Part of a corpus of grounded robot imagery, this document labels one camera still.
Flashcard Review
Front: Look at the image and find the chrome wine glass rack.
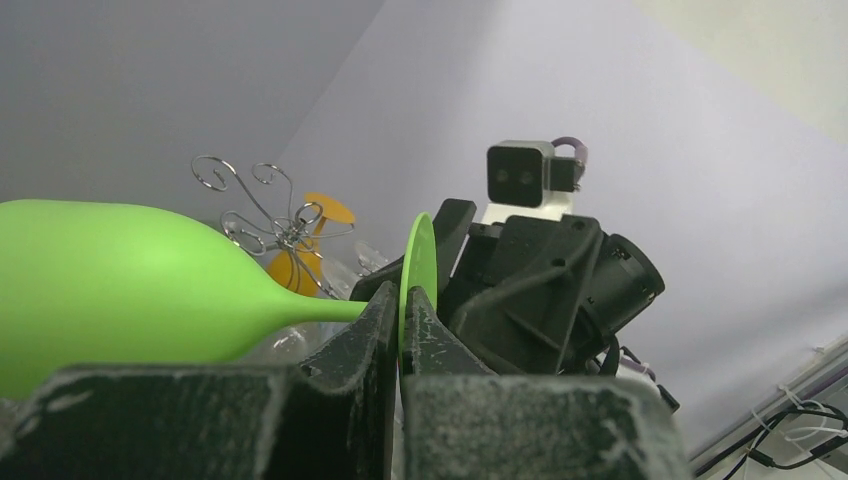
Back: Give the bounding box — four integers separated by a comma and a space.
190, 154, 356, 299

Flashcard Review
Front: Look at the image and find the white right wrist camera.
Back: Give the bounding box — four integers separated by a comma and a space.
481, 136, 589, 225

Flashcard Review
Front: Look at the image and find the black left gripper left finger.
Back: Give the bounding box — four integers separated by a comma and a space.
1, 282, 398, 479

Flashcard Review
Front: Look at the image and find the orange plastic goblet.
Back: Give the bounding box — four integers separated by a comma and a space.
266, 192, 356, 298

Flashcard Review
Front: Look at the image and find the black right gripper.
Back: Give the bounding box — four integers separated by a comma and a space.
349, 198, 665, 375

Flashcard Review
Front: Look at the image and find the clear plastic wine glass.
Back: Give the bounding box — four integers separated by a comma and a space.
321, 240, 390, 300

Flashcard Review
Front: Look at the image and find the green plastic goblet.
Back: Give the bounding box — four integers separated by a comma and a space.
0, 198, 440, 401

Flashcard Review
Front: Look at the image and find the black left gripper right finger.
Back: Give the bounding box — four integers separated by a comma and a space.
401, 287, 692, 479

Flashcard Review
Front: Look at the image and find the black white cable bundle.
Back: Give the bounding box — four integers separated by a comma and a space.
692, 380, 848, 480

